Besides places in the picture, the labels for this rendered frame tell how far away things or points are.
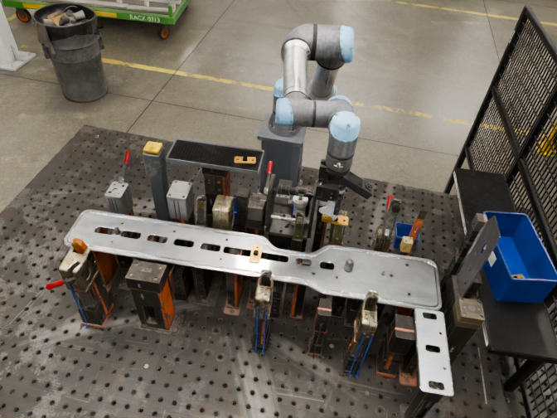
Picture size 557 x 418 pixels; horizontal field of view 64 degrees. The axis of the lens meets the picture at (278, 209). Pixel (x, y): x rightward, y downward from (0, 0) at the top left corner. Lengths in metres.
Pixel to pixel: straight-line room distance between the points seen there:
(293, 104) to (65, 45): 3.13
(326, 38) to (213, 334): 1.15
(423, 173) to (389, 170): 0.28
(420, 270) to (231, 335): 0.76
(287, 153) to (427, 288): 0.85
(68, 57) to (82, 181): 1.93
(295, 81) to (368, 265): 0.72
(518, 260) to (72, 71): 3.66
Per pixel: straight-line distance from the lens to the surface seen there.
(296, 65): 1.42
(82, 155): 2.68
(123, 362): 1.82
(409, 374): 1.83
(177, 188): 1.75
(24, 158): 3.99
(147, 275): 1.59
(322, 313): 1.54
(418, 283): 1.69
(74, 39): 4.17
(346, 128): 1.16
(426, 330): 1.59
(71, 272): 1.67
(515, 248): 1.92
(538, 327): 1.73
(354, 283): 1.62
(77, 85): 4.40
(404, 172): 3.75
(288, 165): 2.09
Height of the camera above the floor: 2.29
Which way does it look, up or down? 45 degrees down
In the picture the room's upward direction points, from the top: 5 degrees clockwise
